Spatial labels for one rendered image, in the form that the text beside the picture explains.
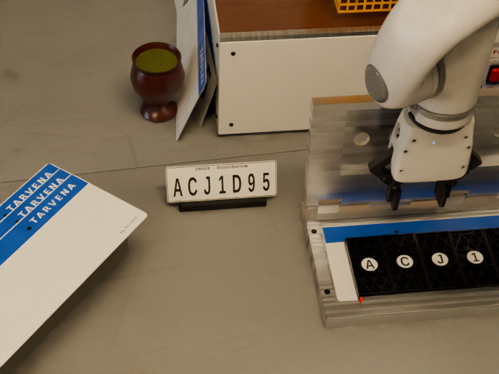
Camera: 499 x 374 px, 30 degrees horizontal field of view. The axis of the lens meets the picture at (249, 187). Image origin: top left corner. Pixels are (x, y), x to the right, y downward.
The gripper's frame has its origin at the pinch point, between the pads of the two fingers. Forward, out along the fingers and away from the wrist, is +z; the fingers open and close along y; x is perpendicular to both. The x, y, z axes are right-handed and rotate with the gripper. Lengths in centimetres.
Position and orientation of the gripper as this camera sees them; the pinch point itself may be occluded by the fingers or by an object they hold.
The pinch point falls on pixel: (417, 193)
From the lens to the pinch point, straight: 130.2
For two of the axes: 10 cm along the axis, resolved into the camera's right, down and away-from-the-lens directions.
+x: -1.2, -7.3, 6.7
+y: 9.9, -0.7, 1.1
